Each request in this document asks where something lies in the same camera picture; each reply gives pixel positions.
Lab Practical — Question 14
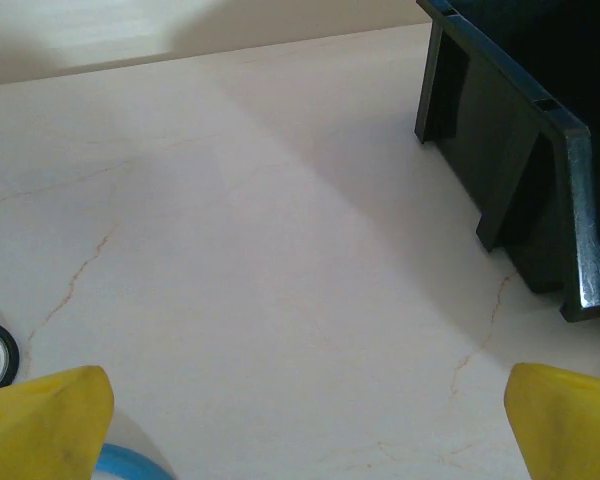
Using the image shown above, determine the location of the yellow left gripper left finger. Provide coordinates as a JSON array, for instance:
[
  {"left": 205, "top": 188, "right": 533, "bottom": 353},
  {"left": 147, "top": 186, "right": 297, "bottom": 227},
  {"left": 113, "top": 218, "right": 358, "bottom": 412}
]
[{"left": 0, "top": 365, "right": 115, "bottom": 480}]

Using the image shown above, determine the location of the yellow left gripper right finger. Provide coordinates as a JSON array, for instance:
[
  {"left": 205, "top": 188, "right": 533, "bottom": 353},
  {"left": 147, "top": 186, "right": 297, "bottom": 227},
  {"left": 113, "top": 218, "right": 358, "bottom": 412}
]
[{"left": 503, "top": 362, "right": 600, "bottom": 480}]

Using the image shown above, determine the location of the black rimmed silver disc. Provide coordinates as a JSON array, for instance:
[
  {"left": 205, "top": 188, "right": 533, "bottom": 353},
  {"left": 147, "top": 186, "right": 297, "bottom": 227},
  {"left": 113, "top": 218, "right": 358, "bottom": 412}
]
[{"left": 0, "top": 316, "right": 21, "bottom": 394}]

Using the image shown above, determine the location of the black plastic bin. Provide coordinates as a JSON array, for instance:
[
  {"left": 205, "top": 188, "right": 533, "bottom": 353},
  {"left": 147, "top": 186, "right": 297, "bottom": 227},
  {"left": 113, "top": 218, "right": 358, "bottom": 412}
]
[{"left": 413, "top": 0, "right": 600, "bottom": 324}]

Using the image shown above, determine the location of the blue ring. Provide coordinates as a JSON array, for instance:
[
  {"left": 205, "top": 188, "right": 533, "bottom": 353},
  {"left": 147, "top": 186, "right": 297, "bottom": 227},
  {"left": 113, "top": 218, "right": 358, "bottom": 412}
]
[{"left": 93, "top": 442, "right": 174, "bottom": 480}]

